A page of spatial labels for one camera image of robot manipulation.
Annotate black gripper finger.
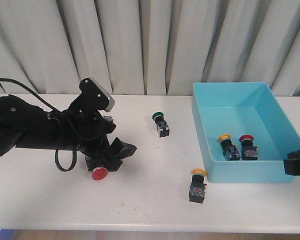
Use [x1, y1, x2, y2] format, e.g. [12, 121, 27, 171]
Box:
[100, 155, 123, 172]
[283, 149, 300, 176]
[110, 137, 137, 160]

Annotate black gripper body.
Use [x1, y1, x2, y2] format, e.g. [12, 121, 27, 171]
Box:
[64, 112, 116, 160]

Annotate red push button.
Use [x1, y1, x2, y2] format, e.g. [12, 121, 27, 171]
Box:
[85, 156, 108, 181]
[239, 134, 259, 161]

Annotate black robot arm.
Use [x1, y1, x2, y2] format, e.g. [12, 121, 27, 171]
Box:
[0, 94, 137, 172]

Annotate light blue plastic box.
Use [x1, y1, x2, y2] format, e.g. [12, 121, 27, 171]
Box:
[192, 82, 300, 183]

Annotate green push button left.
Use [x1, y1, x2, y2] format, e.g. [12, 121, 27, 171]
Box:
[102, 115, 114, 123]

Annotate green push button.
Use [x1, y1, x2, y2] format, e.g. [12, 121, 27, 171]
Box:
[102, 115, 114, 123]
[152, 111, 170, 138]

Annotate green push button centre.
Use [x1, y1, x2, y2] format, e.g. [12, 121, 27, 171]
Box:
[152, 111, 170, 138]

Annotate grey pleated curtain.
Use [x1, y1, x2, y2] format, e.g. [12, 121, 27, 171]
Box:
[0, 0, 300, 97]

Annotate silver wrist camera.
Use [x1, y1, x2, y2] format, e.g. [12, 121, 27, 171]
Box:
[68, 77, 115, 117]

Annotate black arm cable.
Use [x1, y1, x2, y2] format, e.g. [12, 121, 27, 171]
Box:
[0, 77, 108, 173]

